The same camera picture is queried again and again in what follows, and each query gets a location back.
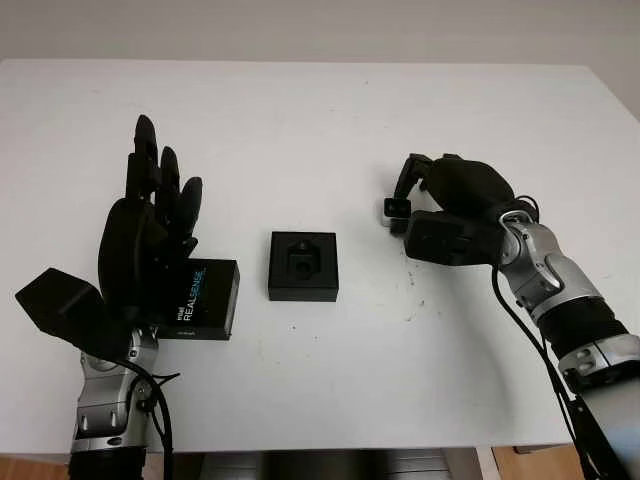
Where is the white table leg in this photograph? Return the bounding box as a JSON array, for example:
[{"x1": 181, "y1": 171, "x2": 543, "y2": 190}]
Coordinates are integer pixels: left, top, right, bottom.
[{"x1": 472, "y1": 433, "x2": 497, "y2": 480}]

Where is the small silver depth camera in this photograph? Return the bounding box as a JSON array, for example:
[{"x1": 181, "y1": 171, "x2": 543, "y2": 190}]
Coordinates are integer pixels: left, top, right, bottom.
[{"x1": 380, "y1": 196, "x2": 414, "y2": 227}]

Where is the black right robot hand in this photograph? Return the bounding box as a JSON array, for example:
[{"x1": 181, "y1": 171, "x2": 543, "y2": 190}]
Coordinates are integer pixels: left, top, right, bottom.
[{"x1": 388, "y1": 152, "x2": 519, "y2": 236}]

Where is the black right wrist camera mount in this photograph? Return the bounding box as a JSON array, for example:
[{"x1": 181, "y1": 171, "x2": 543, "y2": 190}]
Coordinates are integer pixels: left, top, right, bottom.
[{"x1": 403, "y1": 209, "x2": 504, "y2": 267}]

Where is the black box base with insert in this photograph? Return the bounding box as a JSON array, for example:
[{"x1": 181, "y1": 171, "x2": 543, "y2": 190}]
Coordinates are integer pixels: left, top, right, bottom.
[{"x1": 267, "y1": 230, "x2": 341, "y2": 304}]

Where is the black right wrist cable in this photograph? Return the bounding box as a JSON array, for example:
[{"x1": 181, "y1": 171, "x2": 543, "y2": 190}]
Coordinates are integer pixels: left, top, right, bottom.
[{"x1": 490, "y1": 193, "x2": 604, "y2": 480}]

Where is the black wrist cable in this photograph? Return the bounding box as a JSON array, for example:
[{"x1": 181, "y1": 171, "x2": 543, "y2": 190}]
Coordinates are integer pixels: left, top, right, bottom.
[
  {"x1": 119, "y1": 357, "x2": 177, "y2": 480},
  {"x1": 490, "y1": 193, "x2": 604, "y2": 480}
]

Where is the dark grey robot lower body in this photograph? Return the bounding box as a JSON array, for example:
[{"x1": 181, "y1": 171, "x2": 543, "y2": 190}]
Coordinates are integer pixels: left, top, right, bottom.
[{"x1": 199, "y1": 437, "x2": 476, "y2": 480}]

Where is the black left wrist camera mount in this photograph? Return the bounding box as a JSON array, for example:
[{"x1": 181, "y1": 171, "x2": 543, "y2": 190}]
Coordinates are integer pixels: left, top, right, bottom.
[{"x1": 14, "y1": 267, "x2": 132, "y2": 357}]

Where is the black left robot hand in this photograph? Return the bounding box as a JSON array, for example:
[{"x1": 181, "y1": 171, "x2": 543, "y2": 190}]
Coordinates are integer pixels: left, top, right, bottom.
[{"x1": 96, "y1": 113, "x2": 206, "y2": 332}]

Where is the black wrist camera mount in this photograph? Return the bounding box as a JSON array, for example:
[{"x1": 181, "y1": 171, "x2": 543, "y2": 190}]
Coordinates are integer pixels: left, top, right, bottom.
[
  {"x1": 14, "y1": 267, "x2": 132, "y2": 357},
  {"x1": 403, "y1": 209, "x2": 504, "y2": 267}
]

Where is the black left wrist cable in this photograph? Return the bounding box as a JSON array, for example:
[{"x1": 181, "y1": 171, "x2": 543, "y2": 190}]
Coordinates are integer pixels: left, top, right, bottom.
[{"x1": 119, "y1": 357, "x2": 177, "y2": 480}]

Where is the black RealSense box lid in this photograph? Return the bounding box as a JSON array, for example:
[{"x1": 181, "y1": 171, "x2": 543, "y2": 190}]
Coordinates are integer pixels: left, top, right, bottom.
[{"x1": 157, "y1": 257, "x2": 242, "y2": 344}]

